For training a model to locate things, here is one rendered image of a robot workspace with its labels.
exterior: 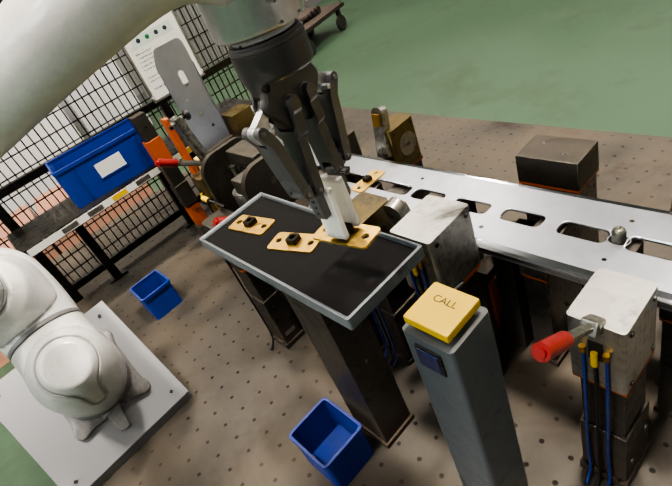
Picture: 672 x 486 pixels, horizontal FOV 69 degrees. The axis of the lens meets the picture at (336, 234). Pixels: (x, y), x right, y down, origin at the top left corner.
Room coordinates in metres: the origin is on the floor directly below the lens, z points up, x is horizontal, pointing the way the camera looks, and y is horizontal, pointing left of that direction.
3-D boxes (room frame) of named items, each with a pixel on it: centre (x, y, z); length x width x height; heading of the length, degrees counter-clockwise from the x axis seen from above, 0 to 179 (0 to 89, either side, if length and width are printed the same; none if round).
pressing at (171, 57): (1.60, 0.24, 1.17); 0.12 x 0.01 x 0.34; 120
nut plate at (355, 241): (0.48, -0.01, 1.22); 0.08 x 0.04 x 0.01; 40
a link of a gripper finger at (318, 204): (0.47, 0.01, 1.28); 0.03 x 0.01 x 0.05; 130
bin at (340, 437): (0.56, 0.16, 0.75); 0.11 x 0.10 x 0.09; 30
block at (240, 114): (1.67, 0.15, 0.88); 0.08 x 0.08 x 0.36; 30
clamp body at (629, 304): (0.36, -0.26, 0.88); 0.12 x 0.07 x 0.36; 120
